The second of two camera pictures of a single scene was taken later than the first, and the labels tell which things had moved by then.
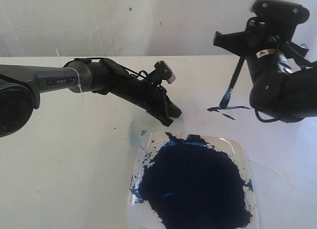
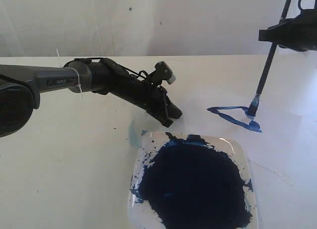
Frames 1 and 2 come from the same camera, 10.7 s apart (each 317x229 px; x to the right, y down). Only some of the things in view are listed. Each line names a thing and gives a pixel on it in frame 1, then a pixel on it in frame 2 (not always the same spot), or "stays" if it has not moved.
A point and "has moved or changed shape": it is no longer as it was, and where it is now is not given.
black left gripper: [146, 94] stays
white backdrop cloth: [88, 23] stays
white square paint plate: [185, 181] stays
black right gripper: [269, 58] to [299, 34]
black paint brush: [228, 93] has moved or changed shape
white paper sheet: [283, 155] stays
